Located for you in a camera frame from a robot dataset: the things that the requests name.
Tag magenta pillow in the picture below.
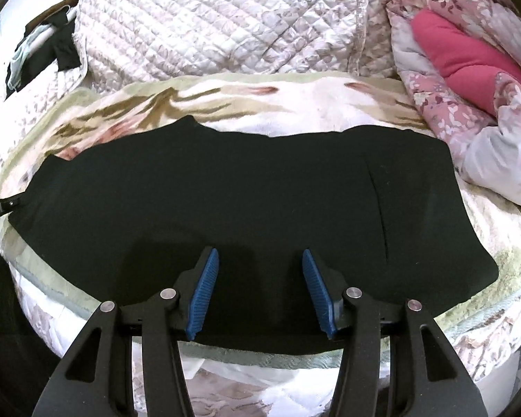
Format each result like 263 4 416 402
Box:
411 9 521 115

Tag pink floral comforter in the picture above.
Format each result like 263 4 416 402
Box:
386 0 521 206

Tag dark clothes on rail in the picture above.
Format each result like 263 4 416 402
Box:
5 6 82 97

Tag quilted beige bedspread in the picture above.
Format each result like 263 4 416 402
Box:
0 0 401 192

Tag black pants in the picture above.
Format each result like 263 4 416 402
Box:
9 117 499 355

